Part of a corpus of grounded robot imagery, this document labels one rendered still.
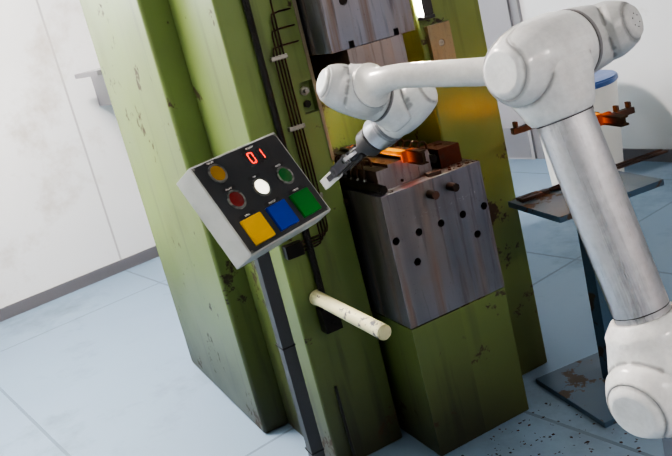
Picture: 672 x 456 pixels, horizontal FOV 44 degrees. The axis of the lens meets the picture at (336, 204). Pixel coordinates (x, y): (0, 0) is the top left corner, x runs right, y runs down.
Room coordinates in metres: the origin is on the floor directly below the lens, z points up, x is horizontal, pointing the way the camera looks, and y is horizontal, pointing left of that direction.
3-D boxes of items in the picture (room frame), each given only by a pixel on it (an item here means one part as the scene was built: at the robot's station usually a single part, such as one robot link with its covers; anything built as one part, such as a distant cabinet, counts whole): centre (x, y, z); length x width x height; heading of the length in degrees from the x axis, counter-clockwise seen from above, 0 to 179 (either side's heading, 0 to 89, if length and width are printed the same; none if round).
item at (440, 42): (2.78, -0.47, 1.27); 0.09 x 0.02 x 0.17; 114
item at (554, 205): (2.61, -0.80, 0.71); 0.40 x 0.30 x 0.02; 107
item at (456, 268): (2.76, -0.20, 0.69); 0.56 x 0.38 x 0.45; 24
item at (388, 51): (2.73, -0.15, 1.32); 0.42 x 0.20 x 0.10; 24
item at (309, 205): (2.22, 0.08, 1.01); 0.07 x 0.05 x 0.07; 139
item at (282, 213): (2.15, 0.15, 1.01); 0.07 x 0.05 x 0.07; 139
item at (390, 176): (2.73, -0.15, 0.96); 0.42 x 0.20 x 0.09; 24
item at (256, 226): (2.07, 0.21, 1.01); 0.07 x 0.05 x 0.07; 139
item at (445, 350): (2.76, -0.20, 0.23); 0.56 x 0.38 x 0.47; 24
